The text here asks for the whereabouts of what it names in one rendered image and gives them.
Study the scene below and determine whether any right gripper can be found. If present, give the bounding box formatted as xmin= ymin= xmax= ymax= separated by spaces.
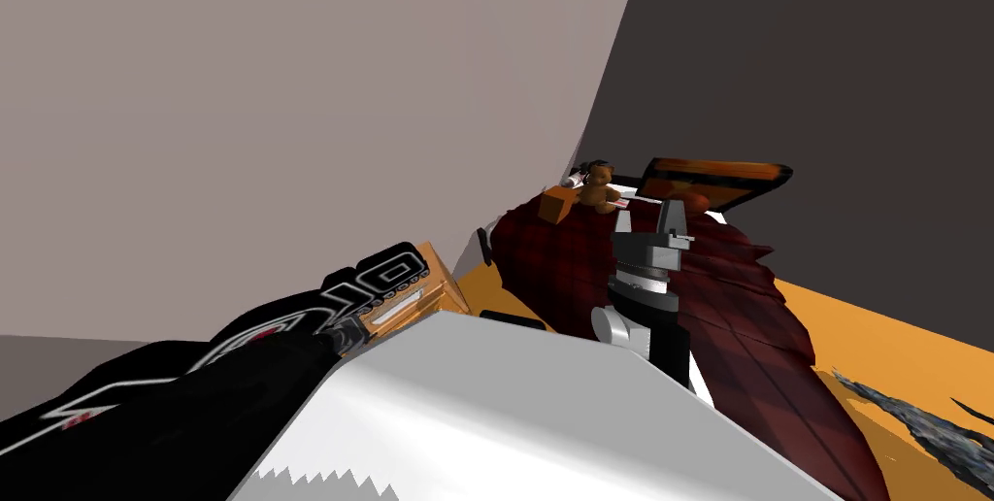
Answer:
xmin=612 ymin=198 xmax=697 ymax=279

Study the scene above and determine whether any brown teddy bear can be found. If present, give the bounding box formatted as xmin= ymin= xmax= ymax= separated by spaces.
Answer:
xmin=578 ymin=163 xmax=622 ymax=215

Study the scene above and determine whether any orange box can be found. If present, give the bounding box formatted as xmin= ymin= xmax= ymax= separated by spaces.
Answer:
xmin=537 ymin=186 xmax=582 ymax=226

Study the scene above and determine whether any bed with red plaid blanket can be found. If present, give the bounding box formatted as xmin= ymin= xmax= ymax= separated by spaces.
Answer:
xmin=487 ymin=157 xmax=896 ymax=501

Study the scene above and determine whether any orange wooden cabinet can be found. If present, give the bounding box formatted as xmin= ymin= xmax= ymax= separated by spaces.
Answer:
xmin=361 ymin=242 xmax=472 ymax=341

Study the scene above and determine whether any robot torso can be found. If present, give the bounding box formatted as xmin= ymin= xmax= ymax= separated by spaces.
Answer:
xmin=224 ymin=308 xmax=847 ymax=501

